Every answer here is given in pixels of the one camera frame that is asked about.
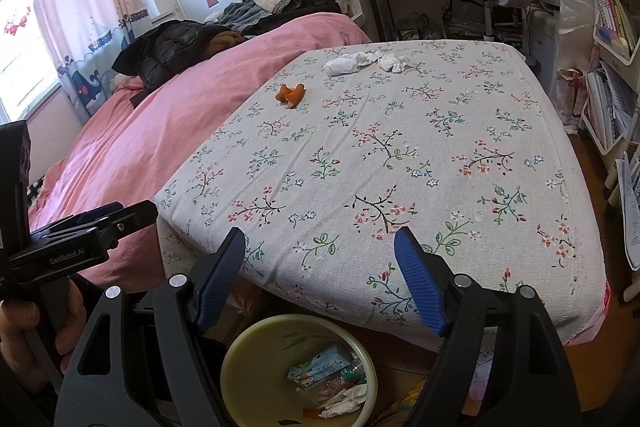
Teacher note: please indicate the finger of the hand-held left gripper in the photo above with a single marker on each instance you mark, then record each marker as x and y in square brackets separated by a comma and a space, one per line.
[95, 213]
[135, 214]

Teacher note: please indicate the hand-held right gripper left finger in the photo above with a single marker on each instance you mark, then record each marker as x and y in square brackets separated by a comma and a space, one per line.
[220, 277]

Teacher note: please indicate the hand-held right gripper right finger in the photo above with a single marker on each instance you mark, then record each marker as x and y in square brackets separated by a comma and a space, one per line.
[420, 287]

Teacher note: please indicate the yellow-green trash bin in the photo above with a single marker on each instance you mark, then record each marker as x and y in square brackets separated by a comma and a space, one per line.
[240, 357]

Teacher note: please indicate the green and white juice carton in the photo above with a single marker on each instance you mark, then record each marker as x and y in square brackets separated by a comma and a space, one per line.
[320, 364]

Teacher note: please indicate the clear plastic wrapper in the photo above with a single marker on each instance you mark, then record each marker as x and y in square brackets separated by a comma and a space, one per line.
[316, 394]

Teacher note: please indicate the person's left hand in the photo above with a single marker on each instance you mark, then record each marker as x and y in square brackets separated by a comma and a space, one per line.
[20, 337]

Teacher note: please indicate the floral mattress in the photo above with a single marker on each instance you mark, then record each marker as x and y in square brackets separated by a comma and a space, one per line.
[400, 157]

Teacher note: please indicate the crumpled white tissue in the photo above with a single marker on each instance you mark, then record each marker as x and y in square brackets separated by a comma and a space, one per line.
[345, 63]
[345, 399]
[392, 63]

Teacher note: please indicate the window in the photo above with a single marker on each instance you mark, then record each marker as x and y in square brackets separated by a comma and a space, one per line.
[15, 32]

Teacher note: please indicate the pink blanket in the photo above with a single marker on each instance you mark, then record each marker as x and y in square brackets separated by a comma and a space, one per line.
[200, 72]

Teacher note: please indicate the black jacket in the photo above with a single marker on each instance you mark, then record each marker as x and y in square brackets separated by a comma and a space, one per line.
[165, 47]

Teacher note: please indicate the pink printed curtain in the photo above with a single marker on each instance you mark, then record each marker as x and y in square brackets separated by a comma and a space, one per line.
[65, 7]

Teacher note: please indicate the small orange peel piece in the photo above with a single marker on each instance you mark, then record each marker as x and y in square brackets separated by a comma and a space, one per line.
[283, 93]
[296, 95]

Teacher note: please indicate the brown cloth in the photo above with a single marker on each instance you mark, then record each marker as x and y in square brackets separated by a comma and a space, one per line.
[227, 39]

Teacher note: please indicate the sheet of paper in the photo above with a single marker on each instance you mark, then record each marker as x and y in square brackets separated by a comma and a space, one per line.
[630, 217]

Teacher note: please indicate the bag with pink ribbon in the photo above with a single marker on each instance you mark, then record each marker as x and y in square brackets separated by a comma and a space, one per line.
[575, 97]

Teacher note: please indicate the pile of clothes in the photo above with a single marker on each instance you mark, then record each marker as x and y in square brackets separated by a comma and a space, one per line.
[280, 7]

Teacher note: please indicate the white drawer unit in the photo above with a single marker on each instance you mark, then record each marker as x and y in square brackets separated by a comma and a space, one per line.
[540, 37]

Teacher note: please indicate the white book cart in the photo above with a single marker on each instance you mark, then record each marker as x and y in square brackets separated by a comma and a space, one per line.
[615, 72]

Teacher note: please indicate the clear plastic bag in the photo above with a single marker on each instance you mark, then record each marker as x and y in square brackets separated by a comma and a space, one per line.
[572, 27]

